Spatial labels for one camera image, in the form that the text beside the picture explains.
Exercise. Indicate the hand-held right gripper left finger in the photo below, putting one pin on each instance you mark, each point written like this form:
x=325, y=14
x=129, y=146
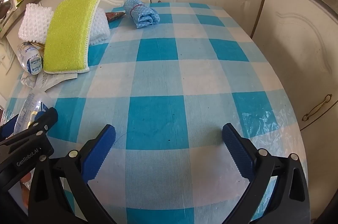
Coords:
x=101, y=152

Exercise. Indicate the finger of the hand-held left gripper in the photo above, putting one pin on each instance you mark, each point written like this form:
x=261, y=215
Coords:
x=8, y=127
x=46, y=118

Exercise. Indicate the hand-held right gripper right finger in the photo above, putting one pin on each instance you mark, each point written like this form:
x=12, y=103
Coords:
x=237, y=152

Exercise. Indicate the clear plastic packaging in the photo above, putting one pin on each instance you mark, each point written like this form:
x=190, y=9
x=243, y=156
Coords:
x=30, y=105

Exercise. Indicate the red snack wrapper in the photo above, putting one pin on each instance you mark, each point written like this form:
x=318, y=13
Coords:
x=114, y=16

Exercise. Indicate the crushed clear plastic bottle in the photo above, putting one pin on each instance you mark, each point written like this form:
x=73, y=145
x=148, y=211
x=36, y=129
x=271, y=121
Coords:
x=30, y=59

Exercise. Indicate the white floral refrigerator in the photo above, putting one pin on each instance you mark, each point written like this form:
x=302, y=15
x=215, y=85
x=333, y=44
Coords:
x=6, y=62

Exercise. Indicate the yellow-green scrubbing pad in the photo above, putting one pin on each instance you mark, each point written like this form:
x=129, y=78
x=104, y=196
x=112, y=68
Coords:
x=68, y=33

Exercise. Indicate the blue white checkered tablecloth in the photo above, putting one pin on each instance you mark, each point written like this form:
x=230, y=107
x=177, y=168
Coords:
x=169, y=81

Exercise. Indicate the steel ladle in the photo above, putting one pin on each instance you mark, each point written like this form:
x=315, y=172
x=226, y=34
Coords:
x=4, y=7

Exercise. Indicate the rolled blue dotted cloth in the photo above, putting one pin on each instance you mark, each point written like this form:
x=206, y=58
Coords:
x=142, y=14

